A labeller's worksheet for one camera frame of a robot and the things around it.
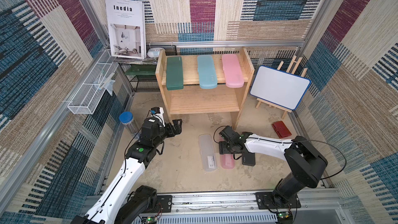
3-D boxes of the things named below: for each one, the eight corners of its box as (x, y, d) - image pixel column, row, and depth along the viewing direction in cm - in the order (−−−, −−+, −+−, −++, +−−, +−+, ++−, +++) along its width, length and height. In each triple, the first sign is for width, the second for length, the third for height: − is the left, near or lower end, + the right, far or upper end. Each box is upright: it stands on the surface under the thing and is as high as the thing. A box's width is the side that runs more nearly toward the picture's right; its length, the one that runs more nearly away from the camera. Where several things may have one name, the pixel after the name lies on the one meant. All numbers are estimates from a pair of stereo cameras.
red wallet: (280, 138, 97) (281, 136, 95) (271, 124, 104) (272, 122, 102) (290, 135, 98) (292, 134, 96) (281, 121, 105) (282, 119, 103)
